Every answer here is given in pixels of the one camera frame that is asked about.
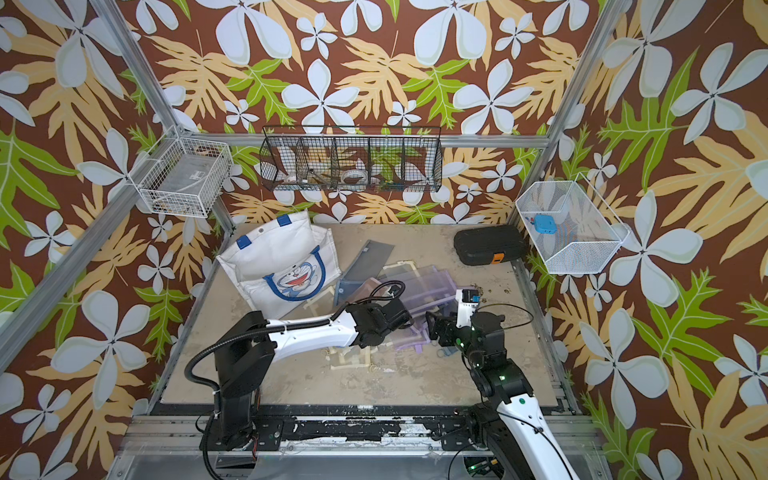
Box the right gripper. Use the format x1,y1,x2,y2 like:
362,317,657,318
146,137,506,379
425,309,487,371

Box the cream mesh pouch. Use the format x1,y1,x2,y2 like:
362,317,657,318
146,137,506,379
303,286,371,371

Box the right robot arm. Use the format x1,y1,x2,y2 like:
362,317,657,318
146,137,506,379
426,312,578,479

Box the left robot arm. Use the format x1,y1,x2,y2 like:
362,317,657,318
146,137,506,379
184,298,412,451

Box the purple mesh pouch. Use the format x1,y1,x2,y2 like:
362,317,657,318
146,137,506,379
379,266,457,353

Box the grey mesh pouch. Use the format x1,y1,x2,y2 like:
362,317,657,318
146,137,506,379
342,240,394,283

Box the white canvas tote bag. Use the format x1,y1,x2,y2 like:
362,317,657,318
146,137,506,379
217,211,341,319

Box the black zippered case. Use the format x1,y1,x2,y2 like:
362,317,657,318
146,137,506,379
453,225,529,266

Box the blue small object in basket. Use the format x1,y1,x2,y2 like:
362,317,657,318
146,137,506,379
532,214,558,235

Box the white mesh basket right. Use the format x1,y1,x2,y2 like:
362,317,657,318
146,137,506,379
515,175,630,276

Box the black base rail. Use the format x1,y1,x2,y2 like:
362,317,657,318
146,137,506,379
200,404,514,454

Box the black wire basket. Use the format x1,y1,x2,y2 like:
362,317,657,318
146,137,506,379
258,125,444,192

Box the white wire basket left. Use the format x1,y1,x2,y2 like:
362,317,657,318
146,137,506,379
131,127,233,218

